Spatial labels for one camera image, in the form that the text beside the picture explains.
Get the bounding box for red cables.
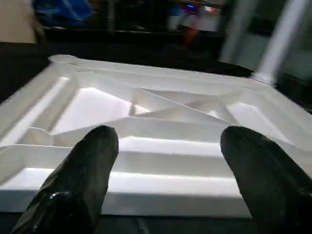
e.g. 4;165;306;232
185;19;205;47

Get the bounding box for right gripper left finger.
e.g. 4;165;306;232
11;125;119;234

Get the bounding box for black mat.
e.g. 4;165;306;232
0;41;312;234

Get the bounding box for white plastic table top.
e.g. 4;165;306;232
0;55;312;218

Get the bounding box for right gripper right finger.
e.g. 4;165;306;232
220;126;312;234

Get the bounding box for white plastic table leg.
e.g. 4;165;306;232
253;0;311;85

